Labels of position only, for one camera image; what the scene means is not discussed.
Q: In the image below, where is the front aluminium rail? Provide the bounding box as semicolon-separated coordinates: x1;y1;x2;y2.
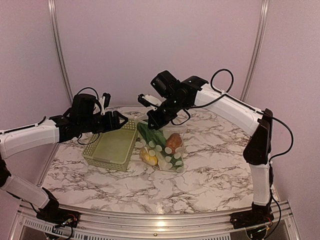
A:
7;203;301;240

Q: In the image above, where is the left aluminium frame post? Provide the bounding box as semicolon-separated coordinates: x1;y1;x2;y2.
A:
48;0;73;105

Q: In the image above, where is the green bok choy toy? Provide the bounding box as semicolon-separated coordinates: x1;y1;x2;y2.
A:
136;122;171;170

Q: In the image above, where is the yellow lemon toy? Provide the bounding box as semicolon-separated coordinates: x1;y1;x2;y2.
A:
139;147;158;166

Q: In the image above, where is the green perforated plastic basket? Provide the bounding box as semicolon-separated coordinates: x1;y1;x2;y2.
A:
82;118;138;172

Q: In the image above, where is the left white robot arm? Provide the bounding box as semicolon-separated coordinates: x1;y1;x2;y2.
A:
0;110;128;223

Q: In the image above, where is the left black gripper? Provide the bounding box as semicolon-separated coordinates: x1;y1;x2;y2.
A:
79;110;128;133

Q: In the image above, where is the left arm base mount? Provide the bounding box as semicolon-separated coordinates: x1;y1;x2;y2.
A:
36;187;80;228

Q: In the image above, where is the right aluminium frame post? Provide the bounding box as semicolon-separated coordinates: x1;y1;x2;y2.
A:
240;0;270;102

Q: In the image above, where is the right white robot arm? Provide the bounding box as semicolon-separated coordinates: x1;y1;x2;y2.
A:
139;75;273;224

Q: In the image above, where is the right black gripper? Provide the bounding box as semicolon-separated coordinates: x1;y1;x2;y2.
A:
146;95;187;131

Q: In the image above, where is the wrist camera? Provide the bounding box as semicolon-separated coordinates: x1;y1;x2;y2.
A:
150;70;181;99
70;86;111;118

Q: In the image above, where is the clear zip top bag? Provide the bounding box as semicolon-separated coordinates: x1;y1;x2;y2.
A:
135;119;187;173

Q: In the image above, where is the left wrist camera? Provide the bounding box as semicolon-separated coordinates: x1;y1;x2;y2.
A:
70;86;111;118

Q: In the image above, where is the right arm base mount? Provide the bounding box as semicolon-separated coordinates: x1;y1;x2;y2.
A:
230;203;274;229

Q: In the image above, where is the bright green pepper toy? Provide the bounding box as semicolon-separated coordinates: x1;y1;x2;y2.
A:
165;152;184;169

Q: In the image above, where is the brown orange round toy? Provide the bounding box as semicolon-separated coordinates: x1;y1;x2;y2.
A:
166;132;183;152

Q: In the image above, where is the aluminium frame post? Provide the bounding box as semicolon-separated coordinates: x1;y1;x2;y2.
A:
240;0;270;102
48;0;73;105

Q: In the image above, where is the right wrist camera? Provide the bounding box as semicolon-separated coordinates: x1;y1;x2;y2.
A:
150;70;181;99

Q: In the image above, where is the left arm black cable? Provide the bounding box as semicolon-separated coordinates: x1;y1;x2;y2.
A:
76;86;101;147

